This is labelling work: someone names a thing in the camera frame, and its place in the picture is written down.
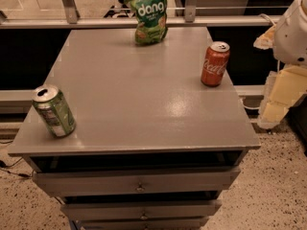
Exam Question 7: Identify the grey metal railing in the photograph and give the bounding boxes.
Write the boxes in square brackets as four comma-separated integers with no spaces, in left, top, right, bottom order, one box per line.
[0,0,307,30]

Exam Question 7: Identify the grey drawer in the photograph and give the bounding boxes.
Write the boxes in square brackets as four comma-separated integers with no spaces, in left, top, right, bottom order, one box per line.
[33,166,240,197]
[61,200,222,220]
[80,218,208,230]

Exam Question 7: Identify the middle grey drawer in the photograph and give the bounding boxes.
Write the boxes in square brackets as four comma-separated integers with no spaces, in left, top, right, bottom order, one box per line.
[61,200,222,220]

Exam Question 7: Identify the green rice chip bag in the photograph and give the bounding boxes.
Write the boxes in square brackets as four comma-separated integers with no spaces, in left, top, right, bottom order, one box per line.
[125,0,168,45]

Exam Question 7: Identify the black floor cable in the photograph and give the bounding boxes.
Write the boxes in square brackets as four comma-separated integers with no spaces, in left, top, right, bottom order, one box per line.
[0,139,34,178]

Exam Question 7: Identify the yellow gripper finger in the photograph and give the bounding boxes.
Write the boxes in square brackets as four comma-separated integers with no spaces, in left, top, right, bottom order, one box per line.
[253,25,276,50]
[257,64,307,129]

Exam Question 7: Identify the black chair base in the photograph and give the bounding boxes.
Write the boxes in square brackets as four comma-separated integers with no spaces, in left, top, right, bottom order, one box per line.
[104,0,133,18]

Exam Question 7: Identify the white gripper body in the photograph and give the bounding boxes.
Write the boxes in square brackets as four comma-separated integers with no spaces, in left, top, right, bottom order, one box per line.
[273,0,307,65]

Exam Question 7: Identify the bottom grey drawer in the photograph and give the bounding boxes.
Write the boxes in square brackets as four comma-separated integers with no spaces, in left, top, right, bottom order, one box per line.
[80,218,208,230]

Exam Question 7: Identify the top grey drawer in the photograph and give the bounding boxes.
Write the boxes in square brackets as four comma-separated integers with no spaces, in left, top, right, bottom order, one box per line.
[33,166,240,197]

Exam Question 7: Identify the green soda can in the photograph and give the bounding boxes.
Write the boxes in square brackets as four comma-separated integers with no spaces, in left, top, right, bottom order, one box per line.
[32,84,76,137]

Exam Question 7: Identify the red coke can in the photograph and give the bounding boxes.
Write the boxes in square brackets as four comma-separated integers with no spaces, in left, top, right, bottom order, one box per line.
[201,41,230,87]

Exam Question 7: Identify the grey drawer cabinet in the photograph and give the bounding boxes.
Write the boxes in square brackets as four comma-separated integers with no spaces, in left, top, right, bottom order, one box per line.
[7,27,262,230]

